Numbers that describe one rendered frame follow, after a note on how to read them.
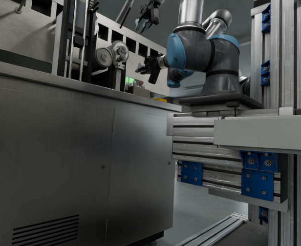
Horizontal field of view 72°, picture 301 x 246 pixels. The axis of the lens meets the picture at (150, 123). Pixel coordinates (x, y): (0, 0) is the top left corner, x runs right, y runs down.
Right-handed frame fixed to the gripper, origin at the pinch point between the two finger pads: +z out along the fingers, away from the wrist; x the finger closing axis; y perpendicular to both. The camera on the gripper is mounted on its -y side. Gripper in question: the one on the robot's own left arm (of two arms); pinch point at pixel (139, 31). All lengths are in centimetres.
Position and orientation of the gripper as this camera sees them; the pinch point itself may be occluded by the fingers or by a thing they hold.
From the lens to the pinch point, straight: 144.4
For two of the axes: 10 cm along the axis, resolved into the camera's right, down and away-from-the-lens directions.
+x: -7.1, -0.9, -6.9
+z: -5.7, 6.5, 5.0
